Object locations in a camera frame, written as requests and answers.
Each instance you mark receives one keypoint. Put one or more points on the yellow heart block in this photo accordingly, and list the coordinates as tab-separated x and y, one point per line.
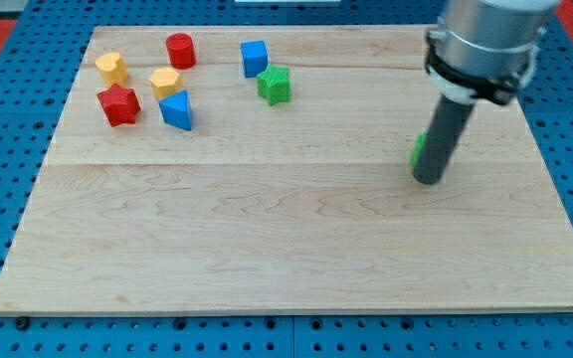
112	69

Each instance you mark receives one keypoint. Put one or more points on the red cylinder block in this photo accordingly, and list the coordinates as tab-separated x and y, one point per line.
181	51

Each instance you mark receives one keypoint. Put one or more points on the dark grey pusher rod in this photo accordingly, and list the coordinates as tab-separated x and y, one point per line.
441	139

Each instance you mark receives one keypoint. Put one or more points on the red star block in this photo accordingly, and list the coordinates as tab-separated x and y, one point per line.
120	105

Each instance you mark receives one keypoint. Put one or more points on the blue triangle block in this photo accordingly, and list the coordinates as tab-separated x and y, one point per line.
176	110

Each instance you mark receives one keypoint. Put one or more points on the blue cube block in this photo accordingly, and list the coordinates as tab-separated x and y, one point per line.
255	57

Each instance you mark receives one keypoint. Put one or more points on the yellow hexagon block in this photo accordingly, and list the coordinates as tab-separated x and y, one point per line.
165	82

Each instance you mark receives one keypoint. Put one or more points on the wooden board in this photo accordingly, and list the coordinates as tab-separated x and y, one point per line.
304	207

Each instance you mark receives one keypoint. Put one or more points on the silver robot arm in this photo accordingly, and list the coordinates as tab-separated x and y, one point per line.
486	49

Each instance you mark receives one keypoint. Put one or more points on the green circle block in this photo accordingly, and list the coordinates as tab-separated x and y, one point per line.
417	148

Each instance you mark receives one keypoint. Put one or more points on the green star block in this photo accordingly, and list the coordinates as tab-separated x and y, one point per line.
273	85

